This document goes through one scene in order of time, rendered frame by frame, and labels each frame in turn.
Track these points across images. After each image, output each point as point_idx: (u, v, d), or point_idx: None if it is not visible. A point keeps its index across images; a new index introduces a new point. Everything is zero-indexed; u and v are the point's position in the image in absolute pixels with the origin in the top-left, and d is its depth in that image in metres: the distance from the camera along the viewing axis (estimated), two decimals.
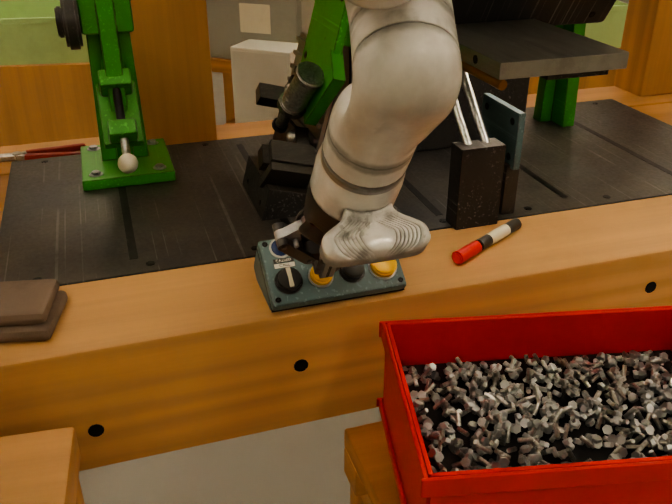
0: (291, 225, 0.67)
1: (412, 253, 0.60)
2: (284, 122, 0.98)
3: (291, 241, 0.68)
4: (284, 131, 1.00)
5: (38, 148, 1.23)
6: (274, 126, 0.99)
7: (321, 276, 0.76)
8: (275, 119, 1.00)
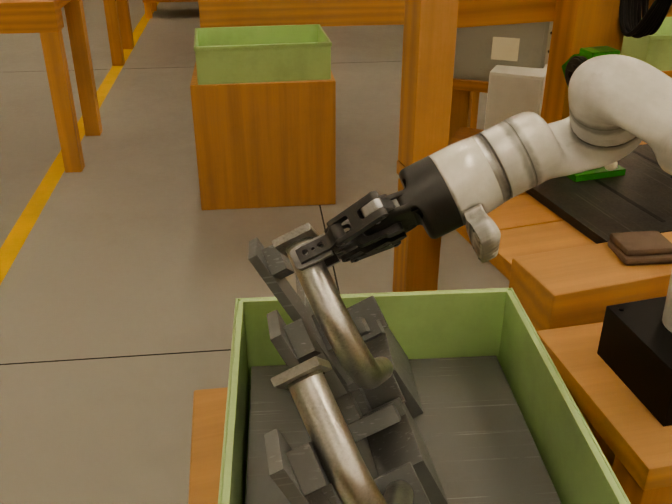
0: (387, 201, 0.67)
1: (488, 260, 0.72)
2: None
3: (378, 215, 0.67)
4: None
5: None
6: None
7: (305, 267, 0.70)
8: None
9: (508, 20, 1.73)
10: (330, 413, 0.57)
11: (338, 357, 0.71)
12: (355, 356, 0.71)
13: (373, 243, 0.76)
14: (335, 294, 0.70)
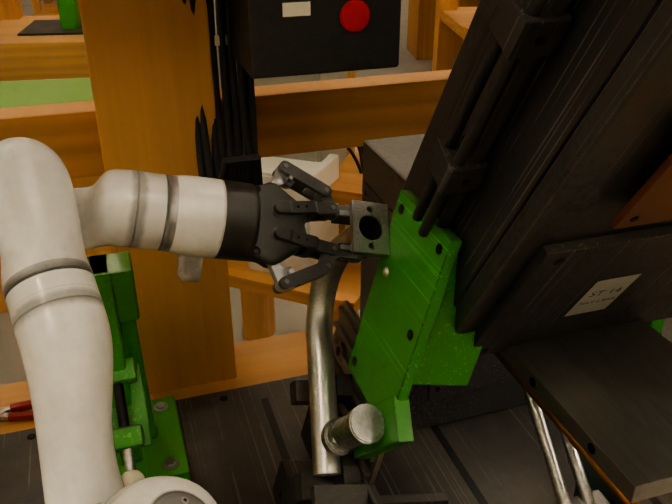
0: (272, 178, 0.74)
1: None
2: None
3: (282, 180, 0.75)
4: None
5: (24, 401, 1.03)
6: None
7: None
8: None
9: None
10: None
11: None
12: None
13: (300, 271, 0.72)
14: (332, 239, 0.80)
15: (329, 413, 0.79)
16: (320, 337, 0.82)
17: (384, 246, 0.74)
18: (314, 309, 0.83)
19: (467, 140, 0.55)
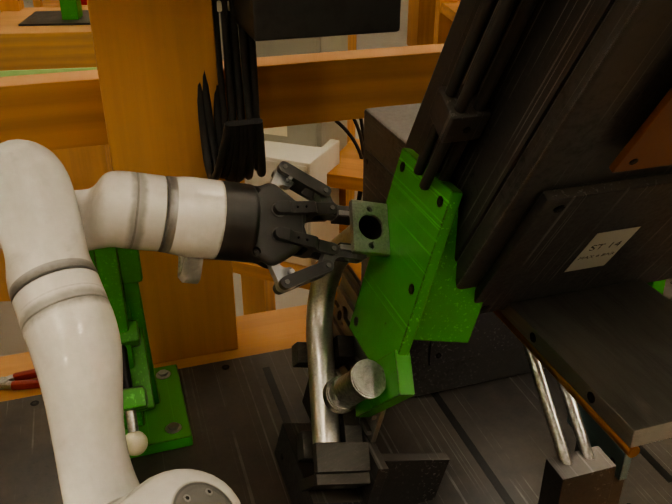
0: (272, 179, 0.74)
1: None
2: None
3: (281, 181, 0.75)
4: None
5: (27, 370, 1.04)
6: None
7: None
8: None
9: None
10: None
11: None
12: None
13: (300, 272, 0.72)
14: (331, 240, 0.80)
15: (330, 414, 0.79)
16: (320, 338, 0.82)
17: (384, 245, 0.74)
18: (314, 310, 0.83)
19: (468, 85, 0.55)
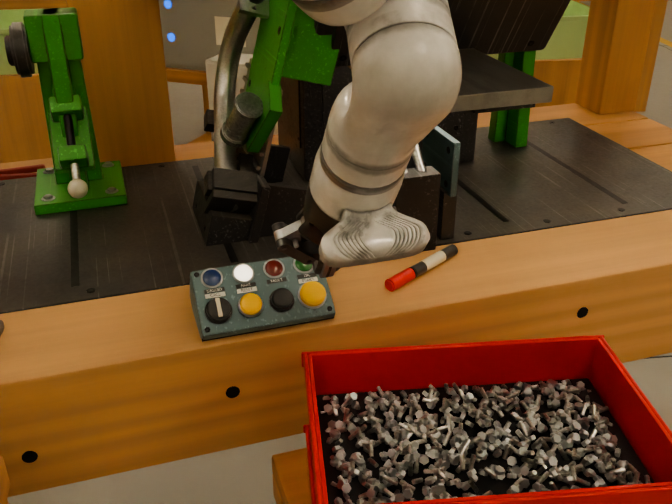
0: (291, 225, 0.67)
1: (411, 253, 0.60)
2: None
3: (291, 241, 0.68)
4: None
5: None
6: None
7: (321, 276, 0.76)
8: None
9: None
10: None
11: (237, 56, 1.06)
12: None
13: None
14: (230, 19, 1.01)
15: (228, 154, 1.00)
16: (223, 102, 1.04)
17: (264, 9, 0.95)
18: (219, 81, 1.04)
19: None
